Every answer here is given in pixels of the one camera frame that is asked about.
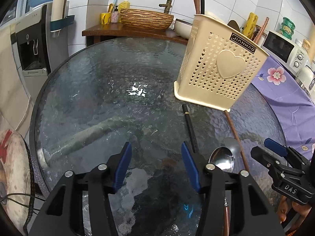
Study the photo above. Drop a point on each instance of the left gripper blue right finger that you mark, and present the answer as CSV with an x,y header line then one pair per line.
x,y
191,167

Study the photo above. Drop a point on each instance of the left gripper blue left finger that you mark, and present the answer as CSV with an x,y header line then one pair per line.
x,y
120,166

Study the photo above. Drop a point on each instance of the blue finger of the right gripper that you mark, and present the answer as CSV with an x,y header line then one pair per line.
x,y
275,147

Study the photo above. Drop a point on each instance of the steel spoon brown handle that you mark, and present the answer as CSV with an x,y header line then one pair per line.
x,y
222,157

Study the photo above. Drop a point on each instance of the brown wooden chopstick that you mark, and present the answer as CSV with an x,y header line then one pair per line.
x,y
235,133
259,34

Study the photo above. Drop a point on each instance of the right hand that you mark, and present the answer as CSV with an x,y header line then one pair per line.
x,y
283,209

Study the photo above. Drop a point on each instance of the purple floral cloth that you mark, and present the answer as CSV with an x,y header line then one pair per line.
x,y
291,105

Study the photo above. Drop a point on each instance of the white kettle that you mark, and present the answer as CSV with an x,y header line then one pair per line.
x,y
305,79

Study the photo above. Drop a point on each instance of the white microwave oven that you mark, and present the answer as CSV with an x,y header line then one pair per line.
x,y
289,54

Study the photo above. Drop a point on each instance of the beige plastic utensil holder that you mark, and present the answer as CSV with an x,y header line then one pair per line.
x,y
218,65

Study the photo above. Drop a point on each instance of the round stool cushion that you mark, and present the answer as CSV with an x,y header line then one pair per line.
x,y
16,180

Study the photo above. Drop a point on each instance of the green stacked tins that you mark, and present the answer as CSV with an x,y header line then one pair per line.
x,y
287,28

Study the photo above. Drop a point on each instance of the yellow roll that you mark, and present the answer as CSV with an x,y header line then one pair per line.
x,y
250,25

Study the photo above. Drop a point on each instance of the wooden counter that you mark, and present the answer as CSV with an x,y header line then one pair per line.
x,y
99,33

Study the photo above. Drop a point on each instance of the water dispenser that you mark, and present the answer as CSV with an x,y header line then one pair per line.
x,y
40,50

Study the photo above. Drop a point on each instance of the woven basket sink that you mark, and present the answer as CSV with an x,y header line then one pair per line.
x,y
143,19

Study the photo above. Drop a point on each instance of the yellow mug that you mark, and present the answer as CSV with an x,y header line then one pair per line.
x,y
105,18

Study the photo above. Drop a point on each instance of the brass faucet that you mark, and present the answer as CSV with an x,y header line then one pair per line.
x,y
167,6

